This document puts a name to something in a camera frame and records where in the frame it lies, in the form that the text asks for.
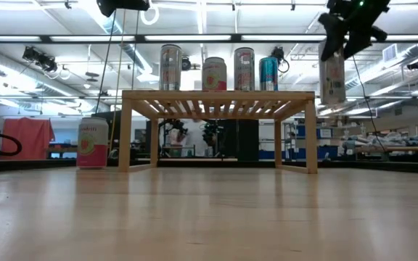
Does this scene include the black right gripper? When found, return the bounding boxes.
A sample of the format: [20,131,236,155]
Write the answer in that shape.
[317,0,391,62]

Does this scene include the tall Celsius can black lid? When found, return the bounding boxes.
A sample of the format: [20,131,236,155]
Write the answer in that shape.
[233,46,256,91]
[159,43,183,91]
[317,40,347,106]

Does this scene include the blue silver energy drink can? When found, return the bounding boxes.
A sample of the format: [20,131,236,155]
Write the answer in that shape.
[258,57,279,91]

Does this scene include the pink strawberry soda can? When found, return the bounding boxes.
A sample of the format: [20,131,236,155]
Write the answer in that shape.
[76,116,110,170]
[201,57,228,91]

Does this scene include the wooden slatted shelf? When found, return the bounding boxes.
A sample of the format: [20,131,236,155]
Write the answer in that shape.
[118,89,319,175]

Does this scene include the blue storage bin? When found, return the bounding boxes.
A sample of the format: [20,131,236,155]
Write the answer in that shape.
[295,125,334,139]
[258,146,340,161]

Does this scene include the grey wrapped bundles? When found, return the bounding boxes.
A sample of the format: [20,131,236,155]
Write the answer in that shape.
[343,130,418,148]

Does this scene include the wooden workbench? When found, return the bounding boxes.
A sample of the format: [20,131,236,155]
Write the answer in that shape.
[353,144,418,164]

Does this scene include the person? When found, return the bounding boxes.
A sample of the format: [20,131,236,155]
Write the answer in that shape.
[187,119,210,157]

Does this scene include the black overhead light bar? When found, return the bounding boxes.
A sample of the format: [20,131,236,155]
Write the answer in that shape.
[0,33,418,45]

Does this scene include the red cloth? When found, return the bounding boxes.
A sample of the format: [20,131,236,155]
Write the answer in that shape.
[0,117,56,161]

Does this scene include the black ceiling device with cable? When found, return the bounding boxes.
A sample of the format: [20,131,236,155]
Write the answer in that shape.
[270,46,290,74]

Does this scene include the black hanging cable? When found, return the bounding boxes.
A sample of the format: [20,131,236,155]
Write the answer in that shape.
[350,54,391,159]
[94,9,118,115]
[131,9,140,92]

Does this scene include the white hanging ring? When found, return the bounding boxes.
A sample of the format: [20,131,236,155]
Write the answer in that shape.
[139,5,160,26]

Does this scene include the yellow hanging rope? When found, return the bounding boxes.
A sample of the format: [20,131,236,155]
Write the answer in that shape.
[109,9,127,155]

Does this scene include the black aluminium table frame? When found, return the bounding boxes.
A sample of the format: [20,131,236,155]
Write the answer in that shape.
[0,156,418,175]

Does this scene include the black looped cable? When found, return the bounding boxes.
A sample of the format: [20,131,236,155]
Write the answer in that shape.
[0,128,23,157]

